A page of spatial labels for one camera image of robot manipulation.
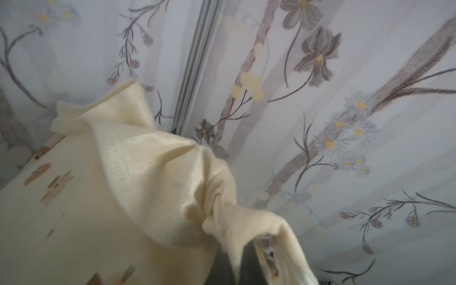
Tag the cream bear print pillow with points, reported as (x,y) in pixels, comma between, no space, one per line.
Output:
(112,200)

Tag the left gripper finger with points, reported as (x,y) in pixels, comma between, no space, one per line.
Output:
(258,265)

